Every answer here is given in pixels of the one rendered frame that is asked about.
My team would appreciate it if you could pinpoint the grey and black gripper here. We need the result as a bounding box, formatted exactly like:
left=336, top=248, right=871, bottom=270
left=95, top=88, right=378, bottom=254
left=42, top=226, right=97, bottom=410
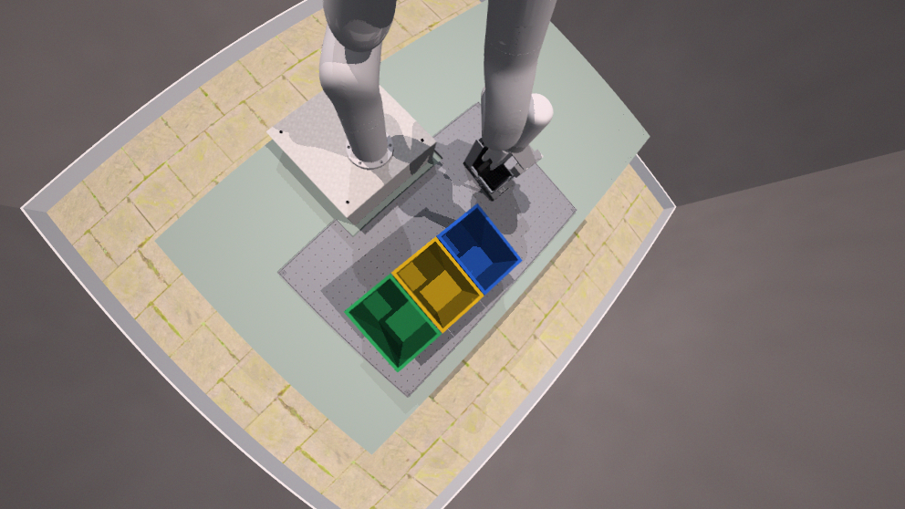
left=477, top=149, right=512, bottom=179

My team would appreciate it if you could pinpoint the green bin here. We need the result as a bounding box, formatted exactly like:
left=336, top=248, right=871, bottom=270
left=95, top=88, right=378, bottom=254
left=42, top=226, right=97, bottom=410
left=344, top=274, right=442, bottom=372

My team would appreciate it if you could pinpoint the blue open bin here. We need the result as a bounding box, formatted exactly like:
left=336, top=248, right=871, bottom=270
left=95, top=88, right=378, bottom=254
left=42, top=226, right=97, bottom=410
left=436, top=203, right=522, bottom=295

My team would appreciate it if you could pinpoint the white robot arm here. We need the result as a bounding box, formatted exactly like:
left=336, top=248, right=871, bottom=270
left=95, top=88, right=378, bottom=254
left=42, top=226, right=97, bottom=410
left=319, top=0, right=557, bottom=178

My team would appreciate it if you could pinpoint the black well plate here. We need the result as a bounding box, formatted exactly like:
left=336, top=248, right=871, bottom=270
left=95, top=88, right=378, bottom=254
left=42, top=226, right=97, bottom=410
left=473, top=147, right=512, bottom=191

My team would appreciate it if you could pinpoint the yellow open-top bin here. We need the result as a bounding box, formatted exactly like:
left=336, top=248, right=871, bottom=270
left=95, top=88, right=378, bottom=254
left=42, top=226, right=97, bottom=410
left=391, top=237, right=484, bottom=333

